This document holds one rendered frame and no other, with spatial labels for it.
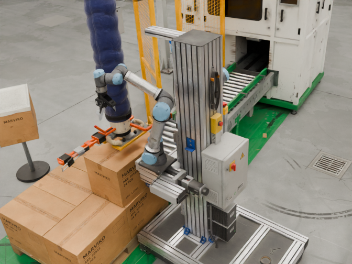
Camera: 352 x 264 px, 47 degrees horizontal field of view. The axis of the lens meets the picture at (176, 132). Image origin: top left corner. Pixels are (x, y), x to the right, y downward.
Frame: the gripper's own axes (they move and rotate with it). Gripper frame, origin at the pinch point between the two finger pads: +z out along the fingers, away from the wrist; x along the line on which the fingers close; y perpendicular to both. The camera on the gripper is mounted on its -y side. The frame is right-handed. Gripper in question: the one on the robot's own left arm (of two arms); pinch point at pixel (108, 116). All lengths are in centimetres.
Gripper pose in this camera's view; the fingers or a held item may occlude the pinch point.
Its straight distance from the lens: 296.1
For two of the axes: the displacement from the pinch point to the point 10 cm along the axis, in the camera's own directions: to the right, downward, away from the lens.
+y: -7.8, -3.0, 5.5
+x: -6.3, 4.6, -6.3
